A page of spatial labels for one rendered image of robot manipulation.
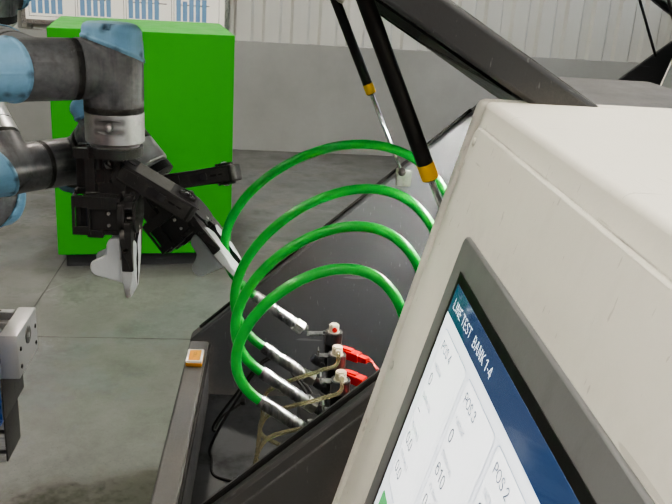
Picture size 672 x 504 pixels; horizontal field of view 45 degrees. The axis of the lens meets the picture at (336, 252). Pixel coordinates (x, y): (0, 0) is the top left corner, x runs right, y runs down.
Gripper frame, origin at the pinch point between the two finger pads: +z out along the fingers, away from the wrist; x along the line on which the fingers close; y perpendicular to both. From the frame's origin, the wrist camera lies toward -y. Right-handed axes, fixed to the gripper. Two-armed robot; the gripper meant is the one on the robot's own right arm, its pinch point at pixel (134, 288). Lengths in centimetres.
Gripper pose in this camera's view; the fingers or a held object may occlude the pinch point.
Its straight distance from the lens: 116.4
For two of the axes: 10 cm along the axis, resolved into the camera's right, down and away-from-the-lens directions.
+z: -0.6, 9.4, 3.3
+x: 0.6, 3.3, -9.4
